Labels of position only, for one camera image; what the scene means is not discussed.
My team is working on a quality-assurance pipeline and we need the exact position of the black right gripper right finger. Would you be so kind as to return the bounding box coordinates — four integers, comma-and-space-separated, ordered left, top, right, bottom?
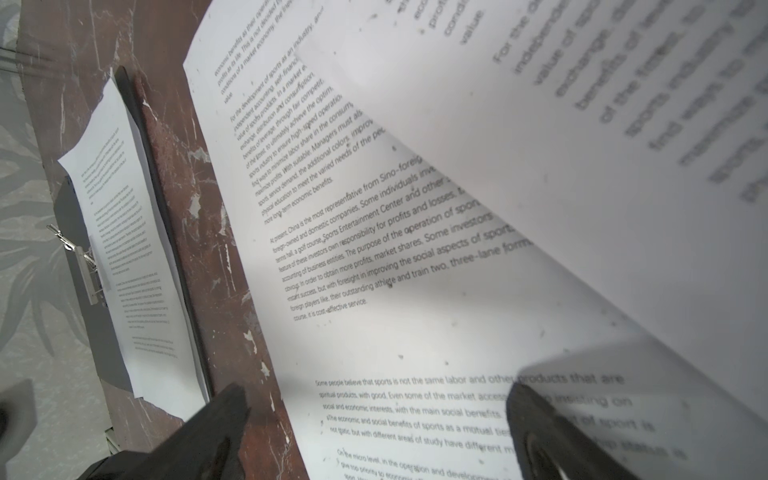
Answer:
506, 383, 635, 480

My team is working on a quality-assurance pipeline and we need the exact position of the black file folder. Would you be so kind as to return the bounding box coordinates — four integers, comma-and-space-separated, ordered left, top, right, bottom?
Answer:
51, 68, 212, 419

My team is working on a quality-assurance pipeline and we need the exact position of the printed paper sheet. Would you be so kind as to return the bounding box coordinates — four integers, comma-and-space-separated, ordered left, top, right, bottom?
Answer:
184, 1, 767, 479
298, 1, 767, 416
59, 79, 210, 421

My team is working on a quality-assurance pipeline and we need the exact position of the silver folder lever clip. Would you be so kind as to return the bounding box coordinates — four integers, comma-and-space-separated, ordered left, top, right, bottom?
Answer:
46, 224, 105, 306

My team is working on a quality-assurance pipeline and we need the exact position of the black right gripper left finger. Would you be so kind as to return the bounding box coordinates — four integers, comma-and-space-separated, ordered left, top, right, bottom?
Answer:
80, 383, 250, 479

